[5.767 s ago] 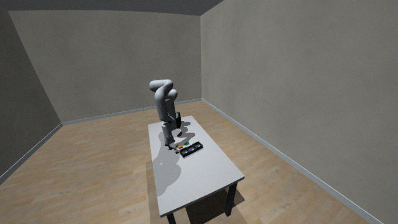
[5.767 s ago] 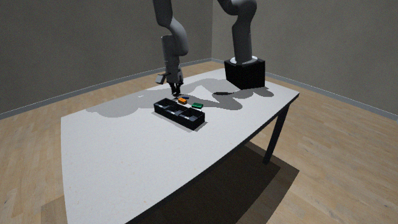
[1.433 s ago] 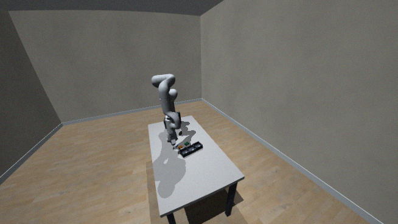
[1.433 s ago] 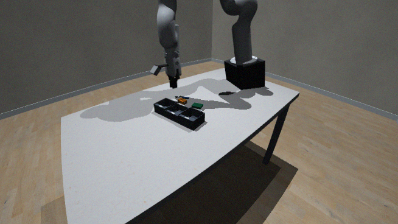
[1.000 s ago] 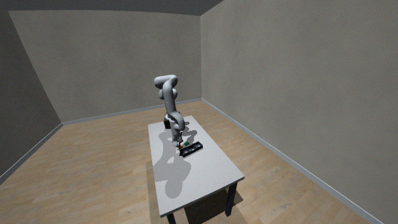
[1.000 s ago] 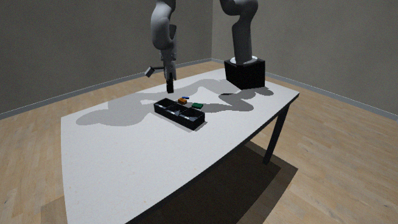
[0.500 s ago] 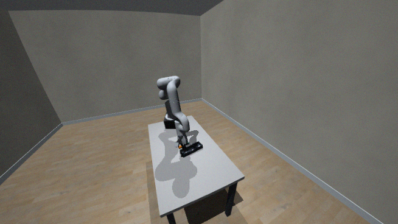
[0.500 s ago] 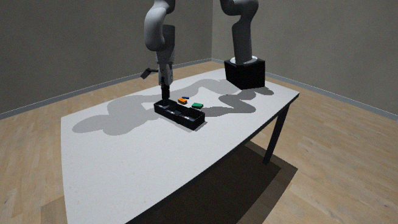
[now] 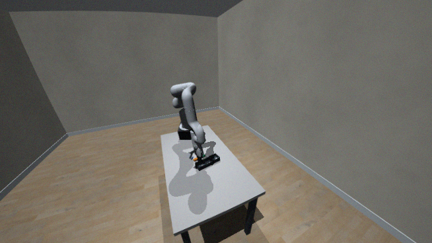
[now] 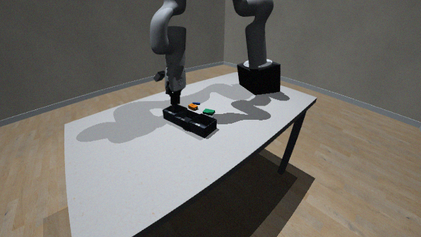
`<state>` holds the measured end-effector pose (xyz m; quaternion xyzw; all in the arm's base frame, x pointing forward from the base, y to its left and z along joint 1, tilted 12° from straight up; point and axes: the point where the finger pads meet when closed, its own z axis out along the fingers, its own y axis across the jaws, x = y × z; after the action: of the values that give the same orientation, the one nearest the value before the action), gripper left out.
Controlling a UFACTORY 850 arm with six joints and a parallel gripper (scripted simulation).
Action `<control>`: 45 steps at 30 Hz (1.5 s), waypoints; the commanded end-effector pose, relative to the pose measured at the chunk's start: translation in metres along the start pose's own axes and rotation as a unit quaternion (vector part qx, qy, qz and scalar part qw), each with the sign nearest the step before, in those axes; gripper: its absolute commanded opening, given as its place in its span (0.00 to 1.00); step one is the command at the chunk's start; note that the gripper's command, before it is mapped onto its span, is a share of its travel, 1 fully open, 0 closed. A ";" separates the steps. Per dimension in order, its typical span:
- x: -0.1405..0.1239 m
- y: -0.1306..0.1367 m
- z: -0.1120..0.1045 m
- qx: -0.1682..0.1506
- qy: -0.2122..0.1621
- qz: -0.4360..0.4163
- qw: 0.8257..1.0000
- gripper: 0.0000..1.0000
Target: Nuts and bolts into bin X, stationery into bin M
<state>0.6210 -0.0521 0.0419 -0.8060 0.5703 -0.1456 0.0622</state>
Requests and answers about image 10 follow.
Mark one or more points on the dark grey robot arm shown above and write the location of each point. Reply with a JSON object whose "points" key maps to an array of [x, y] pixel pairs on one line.
{"points": [[171, 39]]}

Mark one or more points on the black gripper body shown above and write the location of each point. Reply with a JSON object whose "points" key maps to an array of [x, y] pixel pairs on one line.
{"points": [[176, 78]]}

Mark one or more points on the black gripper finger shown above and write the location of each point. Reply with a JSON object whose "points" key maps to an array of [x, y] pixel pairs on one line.
{"points": [[178, 93], [172, 95]]}

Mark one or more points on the orange box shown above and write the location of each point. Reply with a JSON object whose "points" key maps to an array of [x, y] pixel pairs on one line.
{"points": [[193, 107]]}

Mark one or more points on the black rack of bins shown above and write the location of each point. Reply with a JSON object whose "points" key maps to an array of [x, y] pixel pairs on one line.
{"points": [[199, 124]]}

